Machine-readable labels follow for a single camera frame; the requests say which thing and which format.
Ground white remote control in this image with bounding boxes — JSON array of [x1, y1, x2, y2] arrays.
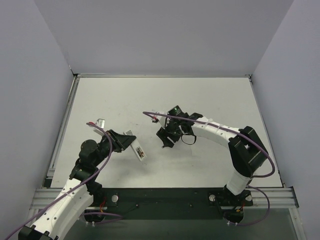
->
[[130, 137, 147, 162]]

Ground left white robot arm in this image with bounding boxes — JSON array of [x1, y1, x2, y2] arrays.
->
[[17, 129, 137, 240]]

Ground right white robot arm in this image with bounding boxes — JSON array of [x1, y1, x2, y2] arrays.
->
[[152, 105, 268, 196]]

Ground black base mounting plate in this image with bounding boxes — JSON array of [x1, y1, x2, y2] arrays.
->
[[84, 187, 253, 223]]

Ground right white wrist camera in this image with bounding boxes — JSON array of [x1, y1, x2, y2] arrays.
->
[[151, 111, 167, 127]]

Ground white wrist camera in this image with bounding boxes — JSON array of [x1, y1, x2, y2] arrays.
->
[[93, 118, 105, 136], [151, 111, 167, 127]]

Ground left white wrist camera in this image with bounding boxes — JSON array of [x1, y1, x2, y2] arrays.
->
[[93, 118, 105, 136]]

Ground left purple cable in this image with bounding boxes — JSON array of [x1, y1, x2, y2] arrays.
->
[[4, 121, 125, 240]]

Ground purple cable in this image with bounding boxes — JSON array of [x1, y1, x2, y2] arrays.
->
[[4, 121, 125, 240], [142, 110, 276, 227]]

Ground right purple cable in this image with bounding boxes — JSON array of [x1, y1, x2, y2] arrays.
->
[[142, 110, 276, 227]]

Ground aluminium front rail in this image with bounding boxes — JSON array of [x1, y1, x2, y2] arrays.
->
[[29, 187, 300, 210]]

